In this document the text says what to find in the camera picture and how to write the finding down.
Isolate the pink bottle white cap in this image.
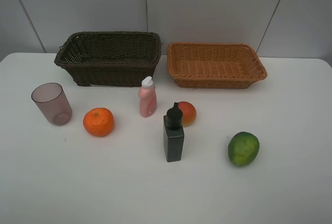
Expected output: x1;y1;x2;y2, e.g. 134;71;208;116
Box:
139;76;157;118

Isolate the red orange peach fruit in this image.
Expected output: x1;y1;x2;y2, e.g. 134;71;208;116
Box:
178;101;197;127

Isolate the dark green square bottle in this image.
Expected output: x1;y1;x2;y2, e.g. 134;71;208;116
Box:
163;102;185;162

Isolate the orange mandarin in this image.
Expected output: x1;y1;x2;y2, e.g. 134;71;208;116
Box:
83;107;115;137

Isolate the green lime fruit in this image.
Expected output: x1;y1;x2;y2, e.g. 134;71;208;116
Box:
228;132;260;167

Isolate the translucent purple plastic cup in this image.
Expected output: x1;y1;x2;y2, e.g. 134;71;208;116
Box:
31;82;73;126

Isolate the light orange wicker basket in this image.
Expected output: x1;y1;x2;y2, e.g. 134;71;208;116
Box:
167;42;267;89

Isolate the dark brown wicker basket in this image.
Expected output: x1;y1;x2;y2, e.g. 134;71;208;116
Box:
54;31;161;87

